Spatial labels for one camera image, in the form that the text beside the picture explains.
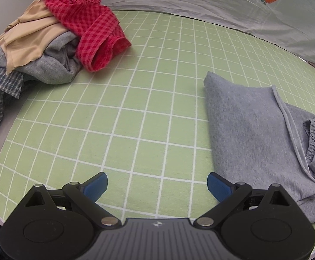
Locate grey crumpled garment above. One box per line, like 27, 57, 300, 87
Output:
0, 31, 82, 85

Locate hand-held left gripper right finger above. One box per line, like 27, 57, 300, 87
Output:
194, 172, 294, 227

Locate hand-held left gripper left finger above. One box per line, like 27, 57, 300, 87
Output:
22, 172, 120, 227

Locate red checked garment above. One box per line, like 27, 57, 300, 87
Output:
41, 0, 132, 72

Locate grey sweatpants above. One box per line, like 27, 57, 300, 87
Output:
203, 71, 315, 223

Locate green grid mat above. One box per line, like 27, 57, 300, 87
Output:
0, 10, 315, 252

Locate beige garment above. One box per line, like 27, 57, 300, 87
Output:
0, 0, 74, 75

